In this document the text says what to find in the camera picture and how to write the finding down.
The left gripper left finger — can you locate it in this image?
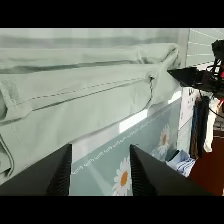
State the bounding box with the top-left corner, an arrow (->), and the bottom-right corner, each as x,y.
0,143 -> 73,197

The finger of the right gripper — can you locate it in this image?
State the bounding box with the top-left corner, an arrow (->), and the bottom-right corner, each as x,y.
166,66 -> 203,89

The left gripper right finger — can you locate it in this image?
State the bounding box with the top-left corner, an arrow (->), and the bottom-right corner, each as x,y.
128,143 -> 214,197

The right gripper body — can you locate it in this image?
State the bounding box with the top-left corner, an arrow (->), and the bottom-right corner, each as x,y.
199,70 -> 224,100

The pale green T-shirt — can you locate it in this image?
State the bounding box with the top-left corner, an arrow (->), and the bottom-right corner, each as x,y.
0,42 -> 183,186

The light blue garment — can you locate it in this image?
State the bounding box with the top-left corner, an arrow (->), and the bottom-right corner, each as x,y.
165,149 -> 196,178

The row of hanging clothes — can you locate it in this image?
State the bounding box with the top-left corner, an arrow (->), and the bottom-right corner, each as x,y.
189,94 -> 216,160

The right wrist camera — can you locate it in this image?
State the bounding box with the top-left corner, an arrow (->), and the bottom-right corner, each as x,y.
211,39 -> 224,68

